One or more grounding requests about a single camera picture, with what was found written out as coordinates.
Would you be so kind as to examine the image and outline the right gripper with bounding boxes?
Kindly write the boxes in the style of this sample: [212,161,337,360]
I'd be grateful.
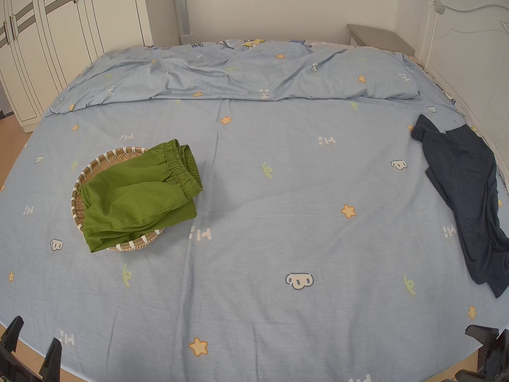
[454,324,509,382]

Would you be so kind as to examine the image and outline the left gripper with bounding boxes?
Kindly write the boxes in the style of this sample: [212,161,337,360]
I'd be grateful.
[0,315,63,382]

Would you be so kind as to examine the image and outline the green shorts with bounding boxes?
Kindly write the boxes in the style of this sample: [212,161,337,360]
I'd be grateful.
[78,139,204,254]

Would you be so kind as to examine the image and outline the round woven basket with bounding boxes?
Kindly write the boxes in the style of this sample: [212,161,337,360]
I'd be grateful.
[71,146,168,252]

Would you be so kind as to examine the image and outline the dark blue garment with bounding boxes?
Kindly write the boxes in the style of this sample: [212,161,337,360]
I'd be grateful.
[410,114,509,298]

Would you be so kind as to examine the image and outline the bed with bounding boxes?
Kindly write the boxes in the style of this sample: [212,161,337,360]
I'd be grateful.
[0,0,509,382]

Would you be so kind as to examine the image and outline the white wardrobe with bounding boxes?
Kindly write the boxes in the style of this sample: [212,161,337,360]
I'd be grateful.
[0,0,153,132]

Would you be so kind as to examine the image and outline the grey bedside table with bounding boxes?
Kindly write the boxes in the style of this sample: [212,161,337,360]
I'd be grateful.
[347,24,415,53]

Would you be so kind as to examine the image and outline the pale blue quilt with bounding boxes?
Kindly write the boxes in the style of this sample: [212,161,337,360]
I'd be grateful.
[43,38,422,116]

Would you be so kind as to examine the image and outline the grey wall pipe cover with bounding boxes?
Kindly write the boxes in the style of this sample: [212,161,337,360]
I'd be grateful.
[171,0,193,46]

